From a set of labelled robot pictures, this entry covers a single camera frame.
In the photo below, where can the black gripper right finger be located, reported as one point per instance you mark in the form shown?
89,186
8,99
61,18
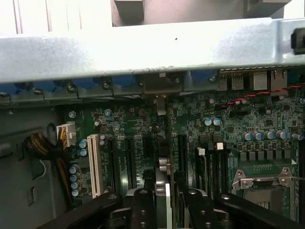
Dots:
199,210

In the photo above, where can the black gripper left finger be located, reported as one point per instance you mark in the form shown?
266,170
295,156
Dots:
144,210

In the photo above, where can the black RAM slot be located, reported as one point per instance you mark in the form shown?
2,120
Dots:
219,171

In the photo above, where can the short black expansion slot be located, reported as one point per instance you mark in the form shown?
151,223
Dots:
147,152

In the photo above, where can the long black expansion slot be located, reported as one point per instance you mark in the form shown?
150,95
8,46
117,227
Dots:
183,152

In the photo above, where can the CPU socket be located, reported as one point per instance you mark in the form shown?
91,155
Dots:
262,198

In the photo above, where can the white PCI slot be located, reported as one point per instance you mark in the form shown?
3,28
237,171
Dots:
95,167

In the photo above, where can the green motherboard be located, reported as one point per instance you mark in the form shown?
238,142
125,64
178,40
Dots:
250,119

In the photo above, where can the thin locking lever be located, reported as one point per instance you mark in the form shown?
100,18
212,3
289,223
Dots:
299,178

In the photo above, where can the open black PC case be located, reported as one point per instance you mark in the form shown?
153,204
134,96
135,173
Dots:
143,47

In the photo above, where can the small black case switch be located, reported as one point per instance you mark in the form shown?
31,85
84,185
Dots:
299,40

